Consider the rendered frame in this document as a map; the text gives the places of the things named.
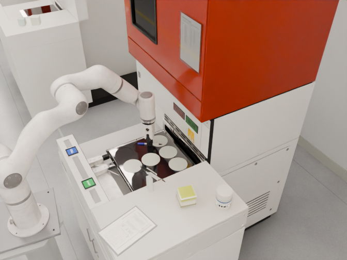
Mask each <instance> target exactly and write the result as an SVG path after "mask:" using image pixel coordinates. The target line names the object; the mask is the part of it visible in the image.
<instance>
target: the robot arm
mask: <svg viewBox="0 0 347 260"><path fill-rule="evenodd" d="M98 88H102V89H104V90H105V91H107V92H108V93H110V94H112V95H113V96H115V97H117V98H118V99H120V100H122V101H124V102H126V103H131V104H133V105H134V106H136V107H137V108H138V110H139V114H140V121H141V122H142V124H144V138H145V139H146V138H147V145H153V138H154V132H155V126H154V123H155V120H156V114H155V96H154V93H152V92H150V91H144V92H139V91H138V90H137V89H136V88H135V87H133V86H132V85H131V84H129V83H128V82H127V81H126V80H124V79H123V78H121V77H120V76H119V75H117V74H116V73H114V72H113V71H111V70H110V69H108V68H107V67H105V66H103V65H95V66H92V67H90V68H88V69H86V70H84V71H82V72H79V73H75V74H68V75H64V76H61V77H59V78H58V79H56V80H55V81H54V82H53V83H52V85H51V87H50V92H51V95H52V97H53V98H54V99H55V100H56V101H57V102H58V103H59V105H58V106H57V107H55V108H53V109H50V110H47V111H42V112H40V113H38V114H36V115H35V116H34V117H33V118H32V119H31V120H30V121H29V122H28V124H27V125H26V126H25V127H24V128H23V130H22V131H21V133H20V135H19V137H18V140H17V143H16V145H15V147H14V150H13V151H12V150H11V149H10V148H8V147H7V146H6V145H4V144H0V195H1V197H2V199H3V201H4V203H5V205H6V207H7V209H8V211H9V213H10V215H11V216H10V218H9V220H8V230H9V231H10V233H11V234H12V235H14V236H16V237H28V236H32V235H35V234H36V233H38V232H40V231H41V230H42V229H43V228H44V227H45V226H46V224H47V223H48V221H49V217H50V213H49V210H48V209H47V207H46V206H44V205H43V204H40V203H37V202H36V200H35V198H34V195H33V193H32V191H31V188H30V186H29V184H28V182H27V180H26V176H27V175H28V172H29V170H30V168H31V166H32V164H33V161H34V159H35V156H36V154H37V152H38V150H39V149H40V147H41V146H42V144H43V143H44V142H45V141H46V140H47V139H48V138H49V137H50V135H51V134H52V133H53V132H54V131H55V130H57V129H58V128H59V127H61V126H63V125H65V124H68V123H71V122H74V121H77V120H78V119H80V118H81V117H82V116H83V115H84V114H85V113H86V112H87V110H88V100H87V98H86V97H85V95H84V94H83V93H82V92H81V91H83V90H93V89H98Z"/></svg>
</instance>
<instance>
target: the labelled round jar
mask: <svg viewBox="0 0 347 260"><path fill-rule="evenodd" d="M232 193H233V190H232V188H231V187H230V186H228V185H220V186H218V187H217V190H216V198H215V205H216V207H217V208H218V209H221V210H227V209H229V208H230V205H231V200H232Z"/></svg>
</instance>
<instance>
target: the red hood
mask: <svg viewBox="0 0 347 260"><path fill-rule="evenodd" d="M338 3H339V0H124V6H125V18H126V24H127V35H128V47H129V53H130V54H131V55H132V56H133V57H134V58H135V59H136V60H137V61H138V62H139V63H140V64H141V65H142V66H143V67H144V68H146V69H147V70H148V71H149V72H150V73H151V74H152V75H153V76H154V77H155V78H156V79H157V80H158V81H159V82H160V83H161V84H162V85H163V86H164V87H165V88H166V89H167V90H168V91H169V92H170V93H171V94H172V95H173V96H174V97H175V98H176V99H177V100H178V101H179V102H180V103H181V104H182V105H183V106H184V107H185V108H186V109H187V110H189V111H190V112H191V113H192V114H193V115H194V116H195V117H196V118H197V119H198V120H199V121H200V122H201V123H203V122H205V121H208V120H211V119H214V118H217V117H219V116H222V115H225V114H227V113H230V112H232V111H235V110H238V109H240V108H243V107H246V106H248V105H251V104H254V103H256V102H259V101H262V100H265V99H268V98H270V97H273V96H275V95H278V94H281V93H283V92H286V91H289V90H292V89H294V88H297V87H300V86H302V85H305V84H308V83H310V82H313V81H315V80H316V77H317V73H318V70H319V67H320V63H321V60H322V57H323V53H324V50H325V47H326V43H327V39H328V36H329V33H330V29H331V27H332V23H333V20H334V17H335V13H336V10H337V7H338Z"/></svg>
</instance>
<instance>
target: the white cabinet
mask: <svg viewBox="0 0 347 260"><path fill-rule="evenodd" d="M60 160H61V163H62V167H63V170H64V173H65V177H66V180H67V184H68V187H69V191H70V195H71V198H72V202H73V205H74V209H75V212H76V216H77V219H78V223H79V225H80V228H81V230H82V233H83V235H84V237H85V240H86V242H87V244H88V246H89V249H90V251H91V254H92V256H93V258H94V260H110V259H109V257H108V255H107V253H106V251H105V249H104V247H103V245H102V243H101V240H100V238H99V236H98V234H97V232H96V229H95V228H94V227H93V224H92V222H91V220H90V218H89V216H88V214H87V212H86V210H85V208H84V206H83V203H82V201H81V199H80V197H79V195H78V193H77V191H76V189H75V187H74V185H73V182H72V180H71V178H70V176H69V173H68V171H67V169H66V167H65V165H64V163H63V161H62V159H61V157H60ZM244 230H245V227H243V228H241V229H239V230H237V231H235V232H234V233H232V234H230V235H228V236H226V237H224V238H222V239H221V240H219V241H217V242H215V243H213V244H211V245H209V246H208V247H206V248H204V249H202V250H200V251H198V252H196V253H195V254H193V255H191V256H189V257H187V258H185V259H183V260H238V258H239V253H240V248H241V244H242V239H243V235H244Z"/></svg>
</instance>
